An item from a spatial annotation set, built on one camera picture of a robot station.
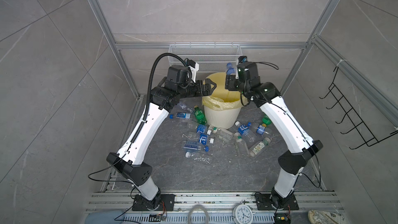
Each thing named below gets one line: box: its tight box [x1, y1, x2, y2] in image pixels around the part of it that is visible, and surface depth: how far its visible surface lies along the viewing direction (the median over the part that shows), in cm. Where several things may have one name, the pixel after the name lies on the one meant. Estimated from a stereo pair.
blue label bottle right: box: [235, 121, 259, 148], surface depth 96 cm
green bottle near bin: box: [193, 105, 207, 125], surface depth 105 cm
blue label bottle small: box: [168, 112, 192, 120], surface depth 103 cm
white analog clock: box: [232, 203, 254, 224], surface depth 69 cm
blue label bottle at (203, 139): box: [199, 133, 209, 145], surface depth 92 cm
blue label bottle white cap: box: [188, 122, 212, 135], surface depth 97 cm
